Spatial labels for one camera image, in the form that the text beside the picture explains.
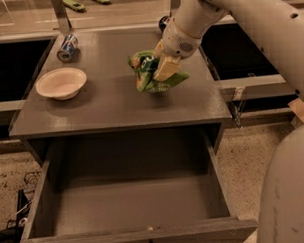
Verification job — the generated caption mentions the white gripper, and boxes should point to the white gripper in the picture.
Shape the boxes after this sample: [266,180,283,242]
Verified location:
[153,17,202,82]

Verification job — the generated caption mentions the green rice chip bag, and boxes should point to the green rice chip bag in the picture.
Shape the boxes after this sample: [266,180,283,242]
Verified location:
[128,49,189,93]

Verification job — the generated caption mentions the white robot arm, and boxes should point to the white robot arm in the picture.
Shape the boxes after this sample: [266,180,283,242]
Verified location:
[154,0,304,243]

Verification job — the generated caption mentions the grey cabinet with top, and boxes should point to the grey cabinet with top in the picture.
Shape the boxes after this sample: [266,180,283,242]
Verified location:
[6,23,234,166]

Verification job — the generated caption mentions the open grey top drawer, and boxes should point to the open grey top drawer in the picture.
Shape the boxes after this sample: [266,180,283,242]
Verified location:
[19,127,257,243]

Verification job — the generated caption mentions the blue soda can right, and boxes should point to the blue soda can right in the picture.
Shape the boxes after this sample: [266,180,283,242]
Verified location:
[159,16,170,31]

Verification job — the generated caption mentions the blue soda can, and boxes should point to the blue soda can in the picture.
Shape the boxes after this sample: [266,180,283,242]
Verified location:
[159,16,170,31]
[57,34,78,63]

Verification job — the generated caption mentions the blue soda can left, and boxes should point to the blue soda can left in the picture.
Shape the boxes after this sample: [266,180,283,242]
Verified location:
[57,34,78,63]

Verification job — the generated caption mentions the white paper bowl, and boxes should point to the white paper bowl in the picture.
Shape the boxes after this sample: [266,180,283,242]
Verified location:
[36,67,87,101]

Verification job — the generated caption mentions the green tool left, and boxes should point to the green tool left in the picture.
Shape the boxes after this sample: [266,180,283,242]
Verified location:
[63,0,86,13]

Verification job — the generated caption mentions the metal post right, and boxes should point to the metal post right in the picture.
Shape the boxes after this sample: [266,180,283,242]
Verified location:
[170,0,181,16]

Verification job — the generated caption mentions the metal post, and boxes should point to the metal post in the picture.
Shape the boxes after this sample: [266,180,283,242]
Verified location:
[170,0,181,16]
[50,0,72,34]

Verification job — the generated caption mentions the metal post left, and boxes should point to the metal post left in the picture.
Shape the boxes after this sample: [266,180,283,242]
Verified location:
[50,0,72,34]

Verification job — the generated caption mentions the black cables on floor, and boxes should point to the black cables on floor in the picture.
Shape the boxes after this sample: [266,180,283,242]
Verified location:
[0,170,44,243]

